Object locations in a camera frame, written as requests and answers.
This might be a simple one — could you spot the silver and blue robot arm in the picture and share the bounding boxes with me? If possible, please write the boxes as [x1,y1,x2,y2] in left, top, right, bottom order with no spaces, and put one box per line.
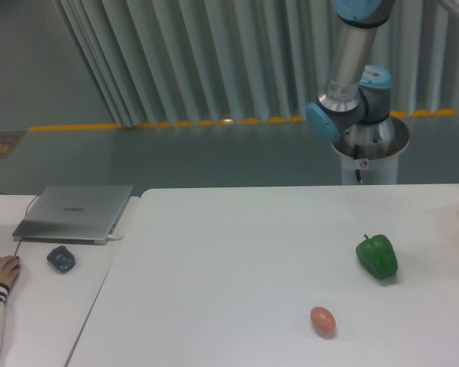
[306,1,459,139]

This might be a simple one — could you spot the person's hand on mouse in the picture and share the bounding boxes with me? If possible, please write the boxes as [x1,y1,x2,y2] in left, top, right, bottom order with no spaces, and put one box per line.
[0,255,21,289]

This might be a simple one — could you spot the silver closed laptop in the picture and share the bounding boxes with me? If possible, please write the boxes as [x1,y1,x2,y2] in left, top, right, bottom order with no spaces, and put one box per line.
[12,185,132,245]

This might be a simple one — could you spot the black mouse cable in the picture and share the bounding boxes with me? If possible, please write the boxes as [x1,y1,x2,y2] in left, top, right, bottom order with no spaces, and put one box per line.
[0,192,41,258]

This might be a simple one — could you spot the brown egg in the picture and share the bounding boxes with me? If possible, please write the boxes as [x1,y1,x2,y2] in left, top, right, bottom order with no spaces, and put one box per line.
[310,306,337,337]

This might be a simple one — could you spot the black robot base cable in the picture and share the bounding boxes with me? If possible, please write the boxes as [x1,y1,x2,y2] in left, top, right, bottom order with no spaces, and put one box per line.
[353,144,364,186]

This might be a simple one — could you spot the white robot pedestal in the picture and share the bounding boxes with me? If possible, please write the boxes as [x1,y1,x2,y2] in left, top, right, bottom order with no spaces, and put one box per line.
[332,116,410,185]

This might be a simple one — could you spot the green bell pepper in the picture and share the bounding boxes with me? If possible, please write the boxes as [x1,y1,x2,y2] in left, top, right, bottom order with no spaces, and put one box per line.
[356,234,399,280]

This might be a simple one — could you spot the white laptop plug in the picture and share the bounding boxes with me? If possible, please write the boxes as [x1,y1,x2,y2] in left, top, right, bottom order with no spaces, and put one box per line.
[106,235,123,242]

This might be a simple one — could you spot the white pleated curtain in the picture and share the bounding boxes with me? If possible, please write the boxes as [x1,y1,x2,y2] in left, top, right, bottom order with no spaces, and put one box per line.
[57,1,459,127]

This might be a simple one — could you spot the black charger adapter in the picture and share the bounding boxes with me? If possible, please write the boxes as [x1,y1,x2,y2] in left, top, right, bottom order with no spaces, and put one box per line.
[47,245,76,274]

